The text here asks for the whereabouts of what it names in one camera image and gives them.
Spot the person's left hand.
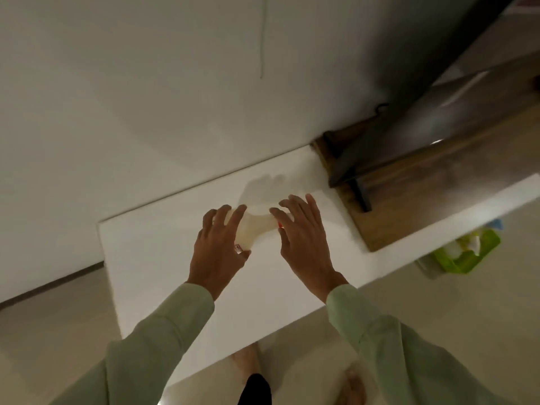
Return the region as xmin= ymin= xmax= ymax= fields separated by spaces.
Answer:
xmin=187 ymin=204 xmax=252 ymax=301

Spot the person's right hand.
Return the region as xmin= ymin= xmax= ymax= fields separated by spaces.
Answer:
xmin=269 ymin=193 xmax=349 ymax=303

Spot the white trigger spray bottle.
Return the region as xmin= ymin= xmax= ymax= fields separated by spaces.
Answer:
xmin=219 ymin=206 xmax=296 ymax=256

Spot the yellow trigger spray bottle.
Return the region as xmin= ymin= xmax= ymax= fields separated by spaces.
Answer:
xmin=443 ymin=233 xmax=483 ymax=259

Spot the green plastic basket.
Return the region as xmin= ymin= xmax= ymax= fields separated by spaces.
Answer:
xmin=433 ymin=226 xmax=502 ymax=275

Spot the person's right forearm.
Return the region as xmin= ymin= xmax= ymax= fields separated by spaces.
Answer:
xmin=327 ymin=284 xmax=515 ymax=405

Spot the person's left forearm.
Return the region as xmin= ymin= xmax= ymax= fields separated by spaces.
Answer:
xmin=50 ymin=283 xmax=216 ymax=405

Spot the person's left leg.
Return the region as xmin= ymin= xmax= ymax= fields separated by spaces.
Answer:
xmin=232 ymin=343 xmax=273 ymax=405

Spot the person's leg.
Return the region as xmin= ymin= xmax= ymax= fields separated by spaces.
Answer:
xmin=232 ymin=343 xmax=273 ymax=405
xmin=337 ymin=366 xmax=368 ymax=405

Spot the person's right leg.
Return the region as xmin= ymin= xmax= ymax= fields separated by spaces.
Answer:
xmin=337 ymin=366 xmax=368 ymax=405

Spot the white cabinet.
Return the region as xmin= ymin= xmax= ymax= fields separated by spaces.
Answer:
xmin=97 ymin=145 xmax=540 ymax=389

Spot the black stand leg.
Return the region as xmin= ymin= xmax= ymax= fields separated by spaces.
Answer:
xmin=350 ymin=177 xmax=373 ymax=214

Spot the wooden cabinet top panel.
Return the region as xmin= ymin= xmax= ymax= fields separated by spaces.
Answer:
xmin=312 ymin=101 xmax=540 ymax=253

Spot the dark television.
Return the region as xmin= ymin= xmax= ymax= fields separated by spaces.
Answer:
xmin=328 ymin=0 xmax=540 ymax=188

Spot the thin wall cable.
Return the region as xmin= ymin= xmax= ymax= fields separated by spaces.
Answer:
xmin=259 ymin=0 xmax=269 ymax=79

